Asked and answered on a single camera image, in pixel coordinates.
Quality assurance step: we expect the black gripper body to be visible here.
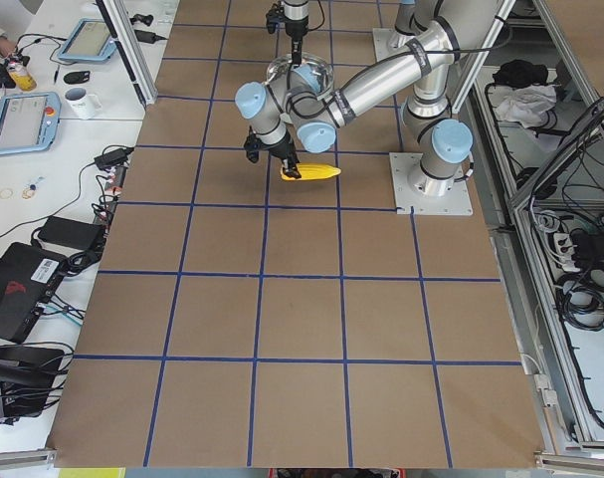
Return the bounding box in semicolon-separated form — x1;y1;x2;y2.
266;4;308;37
244;127;295;163

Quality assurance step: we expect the far blue teach pendant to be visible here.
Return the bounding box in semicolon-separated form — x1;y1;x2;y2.
58;18;116;63

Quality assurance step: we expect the near blue teach pendant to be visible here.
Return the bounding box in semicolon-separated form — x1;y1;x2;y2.
0;92;61;156

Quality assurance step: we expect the yellow bottle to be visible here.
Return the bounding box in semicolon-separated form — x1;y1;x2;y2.
7;60;37;92

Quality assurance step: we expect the black power brick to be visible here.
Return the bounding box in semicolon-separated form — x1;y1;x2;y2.
38;216;104;250

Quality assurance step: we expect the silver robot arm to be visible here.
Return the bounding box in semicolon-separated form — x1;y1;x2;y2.
266;0;308;67
235;1;499;179

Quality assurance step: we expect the black laptop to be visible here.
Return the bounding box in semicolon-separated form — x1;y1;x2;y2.
0;242;67;344

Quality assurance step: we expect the blue teach pendant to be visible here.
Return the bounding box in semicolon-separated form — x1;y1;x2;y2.
58;18;116;63
0;92;61;156

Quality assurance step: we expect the pale green electric pot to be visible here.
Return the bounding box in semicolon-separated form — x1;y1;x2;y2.
266;53;334;100

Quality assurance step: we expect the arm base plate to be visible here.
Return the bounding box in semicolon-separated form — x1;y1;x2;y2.
372;28;414;62
389;152;474;216

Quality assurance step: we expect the white crumpled cloth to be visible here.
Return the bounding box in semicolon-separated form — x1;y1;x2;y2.
495;86;557;128

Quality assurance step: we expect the yellow corn cob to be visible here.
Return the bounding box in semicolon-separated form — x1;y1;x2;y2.
281;163;341;181

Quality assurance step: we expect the white mug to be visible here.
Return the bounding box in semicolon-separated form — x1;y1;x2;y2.
65;87;102;120

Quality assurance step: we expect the black round puck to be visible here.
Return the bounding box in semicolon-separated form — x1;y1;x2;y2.
63;71;91;85

